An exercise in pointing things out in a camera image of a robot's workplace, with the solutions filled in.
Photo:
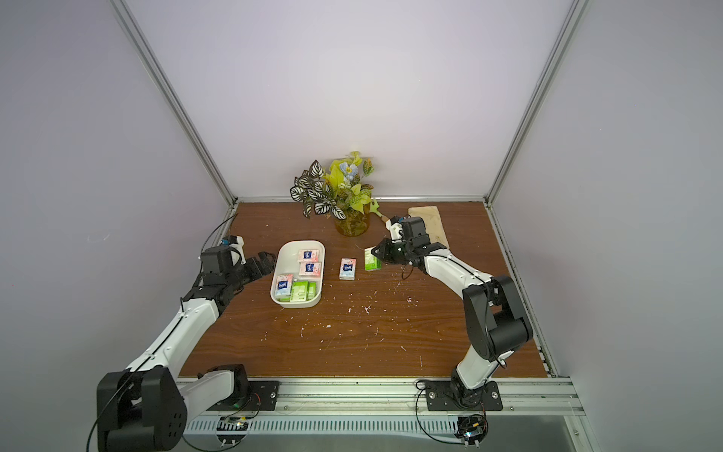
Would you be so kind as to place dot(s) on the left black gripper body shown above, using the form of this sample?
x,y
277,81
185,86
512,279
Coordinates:
x,y
235,279

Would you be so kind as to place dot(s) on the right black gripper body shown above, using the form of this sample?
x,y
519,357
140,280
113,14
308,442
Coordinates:
x,y
393,249

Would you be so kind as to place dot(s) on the green tissue pack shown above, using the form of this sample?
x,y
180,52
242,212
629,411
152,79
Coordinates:
x,y
299,292
372,262
311,290

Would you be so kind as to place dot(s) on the white plastic storage box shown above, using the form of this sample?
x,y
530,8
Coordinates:
x,y
288,263

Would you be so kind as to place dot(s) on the pink Tempo tissue pack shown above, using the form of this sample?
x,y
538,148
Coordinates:
x,y
348,268

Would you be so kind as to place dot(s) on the blue pink Tempo pack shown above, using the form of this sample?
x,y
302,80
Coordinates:
x,y
282,289

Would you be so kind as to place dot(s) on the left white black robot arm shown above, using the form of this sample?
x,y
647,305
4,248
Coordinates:
x,y
142,407

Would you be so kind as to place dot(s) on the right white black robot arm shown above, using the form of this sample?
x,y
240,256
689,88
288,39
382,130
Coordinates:
x,y
496,319

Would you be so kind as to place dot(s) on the cream work glove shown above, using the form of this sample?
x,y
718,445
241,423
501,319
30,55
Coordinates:
x,y
433,223

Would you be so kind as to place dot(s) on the artificial plant in glass vase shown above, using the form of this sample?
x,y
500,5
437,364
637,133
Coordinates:
x,y
338,191

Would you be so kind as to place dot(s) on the left small circuit board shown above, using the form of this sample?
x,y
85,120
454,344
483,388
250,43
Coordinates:
x,y
231,430

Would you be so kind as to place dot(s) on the small circuit board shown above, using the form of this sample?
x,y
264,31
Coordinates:
x,y
231,430
472,429

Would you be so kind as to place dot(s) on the right small circuit board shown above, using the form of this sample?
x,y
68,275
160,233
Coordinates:
x,y
472,429

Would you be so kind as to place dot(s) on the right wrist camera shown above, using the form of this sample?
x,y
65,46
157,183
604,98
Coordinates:
x,y
394,228

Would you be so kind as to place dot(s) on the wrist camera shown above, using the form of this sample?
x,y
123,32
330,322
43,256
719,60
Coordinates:
x,y
236,243
394,228

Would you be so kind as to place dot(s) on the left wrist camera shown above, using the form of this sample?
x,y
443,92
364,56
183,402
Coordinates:
x,y
236,243

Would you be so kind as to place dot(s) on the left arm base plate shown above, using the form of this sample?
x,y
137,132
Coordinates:
x,y
258,395

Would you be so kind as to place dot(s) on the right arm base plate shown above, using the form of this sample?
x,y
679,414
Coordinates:
x,y
452,395

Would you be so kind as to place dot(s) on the aluminium front rail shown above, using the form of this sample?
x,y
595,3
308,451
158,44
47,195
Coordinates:
x,y
402,396

